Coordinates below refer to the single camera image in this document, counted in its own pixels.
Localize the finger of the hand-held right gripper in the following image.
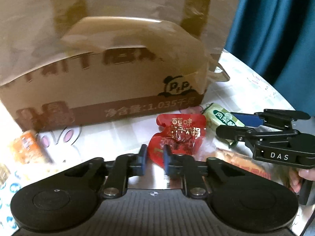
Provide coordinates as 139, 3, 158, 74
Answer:
231, 109, 311, 131
216, 125, 296, 148

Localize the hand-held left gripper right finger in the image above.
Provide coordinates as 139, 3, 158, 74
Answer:
163, 145, 246, 198

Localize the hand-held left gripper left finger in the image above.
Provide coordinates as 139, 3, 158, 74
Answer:
63, 144, 148, 199

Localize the green snack packet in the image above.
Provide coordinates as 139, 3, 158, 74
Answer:
202, 103, 246, 148

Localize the red snack packet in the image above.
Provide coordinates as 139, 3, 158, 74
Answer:
147, 114, 207, 168

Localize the brown cardboard box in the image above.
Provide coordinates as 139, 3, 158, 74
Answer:
0, 0, 244, 132

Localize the person's right hand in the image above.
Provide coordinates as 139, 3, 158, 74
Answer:
288, 168, 315, 193

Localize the checked bunny tablecloth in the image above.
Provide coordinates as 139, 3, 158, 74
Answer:
0, 49, 315, 236

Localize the brown snack packet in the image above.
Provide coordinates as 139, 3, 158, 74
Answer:
214, 147, 272, 181

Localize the teal curtain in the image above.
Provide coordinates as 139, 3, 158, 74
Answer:
225, 0, 315, 118

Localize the orange snack packet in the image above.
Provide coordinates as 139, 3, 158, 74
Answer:
8, 130, 48, 165

